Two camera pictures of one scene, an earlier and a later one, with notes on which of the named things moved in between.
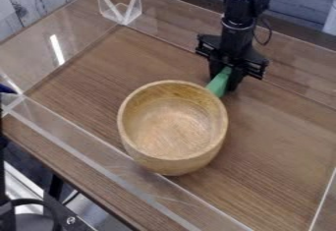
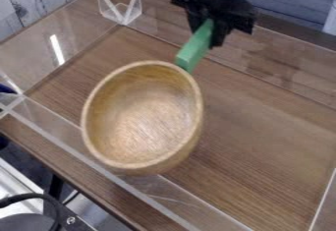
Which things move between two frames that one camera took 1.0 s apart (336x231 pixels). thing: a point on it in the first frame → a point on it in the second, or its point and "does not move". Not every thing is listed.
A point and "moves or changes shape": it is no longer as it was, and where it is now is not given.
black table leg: [55, 188] does not move
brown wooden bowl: [172, 124] moves or changes shape
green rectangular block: [217, 85] → [197, 46]
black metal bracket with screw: [65, 220] does not move
